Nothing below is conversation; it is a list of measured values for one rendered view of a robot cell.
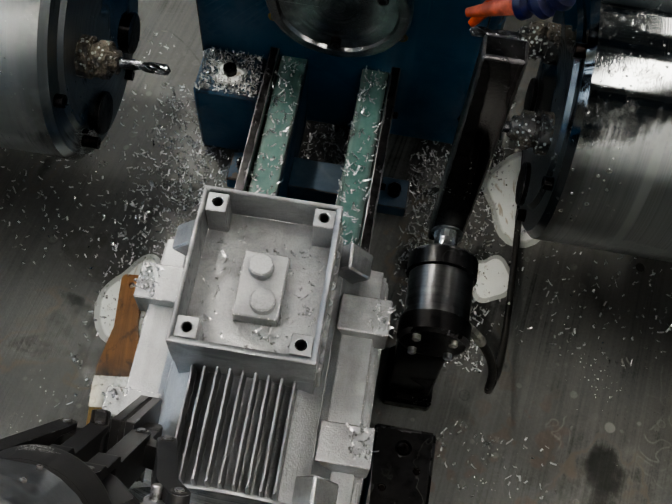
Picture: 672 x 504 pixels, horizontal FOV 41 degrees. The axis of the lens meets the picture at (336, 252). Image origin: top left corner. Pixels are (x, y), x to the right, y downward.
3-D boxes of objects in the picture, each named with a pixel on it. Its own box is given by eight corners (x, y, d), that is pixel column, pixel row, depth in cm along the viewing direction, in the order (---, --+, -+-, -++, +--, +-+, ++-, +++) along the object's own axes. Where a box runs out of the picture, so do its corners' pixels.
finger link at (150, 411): (123, 420, 55) (134, 423, 55) (152, 396, 62) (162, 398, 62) (115, 468, 55) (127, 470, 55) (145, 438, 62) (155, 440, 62)
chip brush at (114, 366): (111, 275, 97) (110, 272, 97) (157, 278, 97) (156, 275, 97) (80, 463, 88) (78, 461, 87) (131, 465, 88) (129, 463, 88)
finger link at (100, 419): (39, 543, 44) (11, 538, 44) (103, 473, 55) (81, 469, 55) (51, 464, 44) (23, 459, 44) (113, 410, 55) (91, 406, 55)
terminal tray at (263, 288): (208, 230, 70) (200, 183, 63) (342, 251, 69) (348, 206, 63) (173, 375, 64) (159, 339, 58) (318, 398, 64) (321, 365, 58)
